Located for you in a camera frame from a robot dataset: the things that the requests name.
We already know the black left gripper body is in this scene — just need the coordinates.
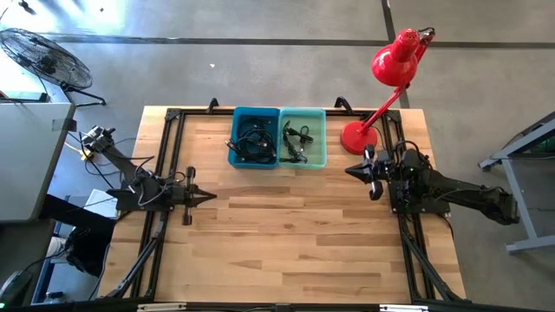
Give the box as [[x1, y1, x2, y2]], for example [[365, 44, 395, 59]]
[[173, 166, 197, 227]]

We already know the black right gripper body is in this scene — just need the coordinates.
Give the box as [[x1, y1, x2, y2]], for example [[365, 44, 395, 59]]
[[363, 144, 392, 202]]

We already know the thick black USB cable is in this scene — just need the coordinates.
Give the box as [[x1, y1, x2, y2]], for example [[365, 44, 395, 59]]
[[233, 142, 278, 166]]

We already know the short black USB cable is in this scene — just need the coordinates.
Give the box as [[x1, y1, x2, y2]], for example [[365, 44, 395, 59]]
[[287, 124, 315, 152]]

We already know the thin black USB cable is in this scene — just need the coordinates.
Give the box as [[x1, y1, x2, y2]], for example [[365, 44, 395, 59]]
[[279, 120, 310, 166]]

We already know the black cable with silver plug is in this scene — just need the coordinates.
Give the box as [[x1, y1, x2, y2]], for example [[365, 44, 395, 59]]
[[242, 129, 278, 159]]

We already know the black braided USB cable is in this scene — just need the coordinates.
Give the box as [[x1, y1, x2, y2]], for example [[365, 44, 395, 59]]
[[249, 123, 277, 151]]

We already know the black looped USB cable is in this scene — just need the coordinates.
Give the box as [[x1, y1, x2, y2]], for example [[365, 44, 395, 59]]
[[237, 117, 273, 144]]

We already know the teal plastic bin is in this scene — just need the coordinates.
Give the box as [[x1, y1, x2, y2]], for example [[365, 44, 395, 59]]
[[277, 107, 328, 171]]

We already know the blue plastic bin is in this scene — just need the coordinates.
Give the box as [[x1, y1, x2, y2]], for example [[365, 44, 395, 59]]
[[226, 106, 281, 171]]

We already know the red desk lamp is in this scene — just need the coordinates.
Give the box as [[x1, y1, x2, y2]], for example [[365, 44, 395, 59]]
[[339, 26, 436, 157]]

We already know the grey metal table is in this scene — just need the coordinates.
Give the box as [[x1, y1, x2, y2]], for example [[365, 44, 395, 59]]
[[478, 110, 555, 256]]

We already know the grey side table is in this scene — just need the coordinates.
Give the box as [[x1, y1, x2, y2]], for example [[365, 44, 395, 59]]
[[0, 101, 78, 224]]

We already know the black floor fan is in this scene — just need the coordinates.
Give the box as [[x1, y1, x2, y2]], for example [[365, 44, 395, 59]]
[[0, 27, 108, 108]]

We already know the black aluminium table frame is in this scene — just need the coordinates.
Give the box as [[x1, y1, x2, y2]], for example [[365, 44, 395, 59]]
[[98, 95, 468, 312]]

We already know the yellow power cable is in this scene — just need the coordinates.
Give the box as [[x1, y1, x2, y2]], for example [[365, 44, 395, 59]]
[[63, 139, 95, 162]]

